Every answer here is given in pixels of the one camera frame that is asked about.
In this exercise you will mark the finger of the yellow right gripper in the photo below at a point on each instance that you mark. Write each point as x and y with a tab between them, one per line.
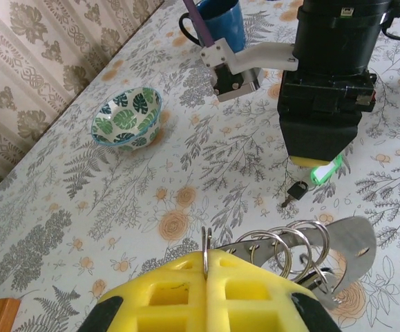
318	138

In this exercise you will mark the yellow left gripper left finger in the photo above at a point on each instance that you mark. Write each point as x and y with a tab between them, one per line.
158	311

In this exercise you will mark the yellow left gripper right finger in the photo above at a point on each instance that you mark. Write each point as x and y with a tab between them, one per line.
255	311

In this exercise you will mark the black headed key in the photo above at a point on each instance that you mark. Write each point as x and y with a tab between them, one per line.
298	192

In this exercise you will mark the blue mug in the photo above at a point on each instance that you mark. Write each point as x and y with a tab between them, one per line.
229	27

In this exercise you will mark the floral tablecloth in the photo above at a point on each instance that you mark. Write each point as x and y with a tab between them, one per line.
116	207

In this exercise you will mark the leaf pattern bowl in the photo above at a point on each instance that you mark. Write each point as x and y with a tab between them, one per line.
127	121

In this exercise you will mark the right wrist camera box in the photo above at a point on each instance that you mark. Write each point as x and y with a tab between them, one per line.
234	79

